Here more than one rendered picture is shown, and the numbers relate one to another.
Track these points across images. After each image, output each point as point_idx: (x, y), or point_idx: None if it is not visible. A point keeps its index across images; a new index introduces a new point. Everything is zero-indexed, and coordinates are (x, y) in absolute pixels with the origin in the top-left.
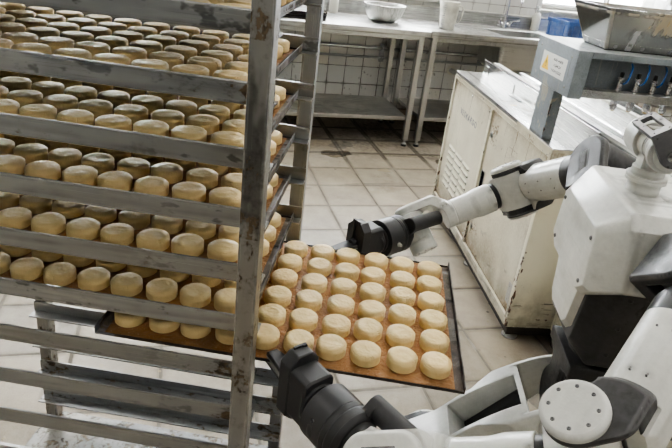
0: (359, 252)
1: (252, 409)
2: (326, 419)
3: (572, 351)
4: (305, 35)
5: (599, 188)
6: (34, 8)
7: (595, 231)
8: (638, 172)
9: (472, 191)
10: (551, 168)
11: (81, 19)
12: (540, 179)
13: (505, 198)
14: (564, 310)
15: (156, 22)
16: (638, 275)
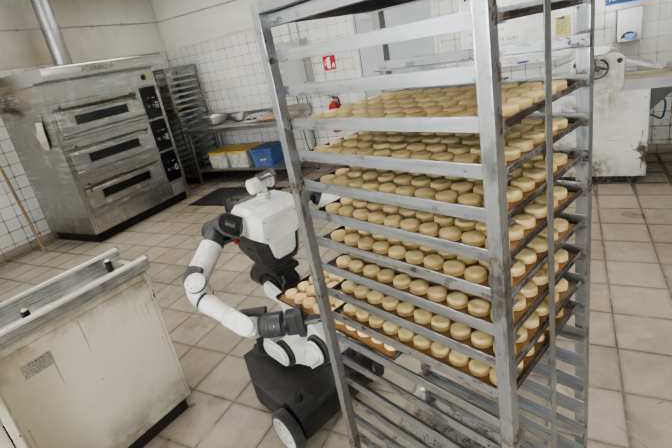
0: (307, 314)
1: (373, 442)
2: None
3: (288, 263)
4: (309, 208)
5: (270, 206)
6: (477, 233)
7: (294, 205)
8: (268, 192)
9: (213, 300)
10: (214, 249)
11: (443, 216)
12: (214, 259)
13: (210, 290)
14: (292, 245)
15: (390, 220)
16: (309, 197)
